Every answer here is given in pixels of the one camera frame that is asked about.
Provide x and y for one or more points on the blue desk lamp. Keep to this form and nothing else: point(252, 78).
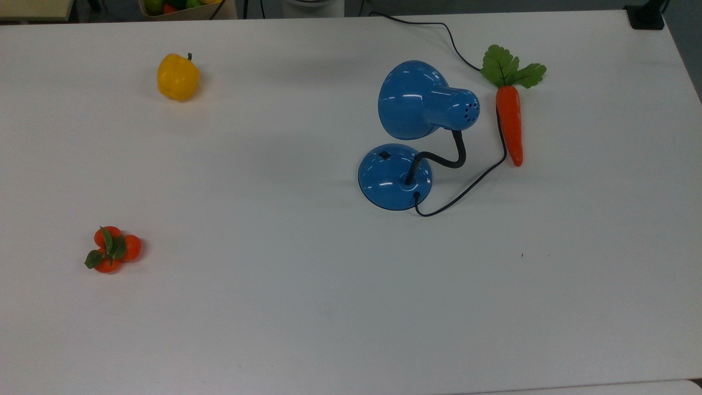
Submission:
point(406, 99)

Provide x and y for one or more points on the orange toy carrot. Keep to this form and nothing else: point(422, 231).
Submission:
point(510, 120)

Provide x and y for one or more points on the yellow toy bell pepper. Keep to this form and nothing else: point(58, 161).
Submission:
point(177, 78)

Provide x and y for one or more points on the toy tangerine cluster with leaves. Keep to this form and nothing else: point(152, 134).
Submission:
point(130, 248)

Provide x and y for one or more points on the beige fruit basket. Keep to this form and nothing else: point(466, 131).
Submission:
point(186, 13)

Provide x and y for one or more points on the green toy fruit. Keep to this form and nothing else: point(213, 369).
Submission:
point(154, 5)

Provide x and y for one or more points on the black table clamp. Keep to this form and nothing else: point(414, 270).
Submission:
point(646, 16)

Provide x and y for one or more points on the light wooden table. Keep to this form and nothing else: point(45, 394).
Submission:
point(33, 8)

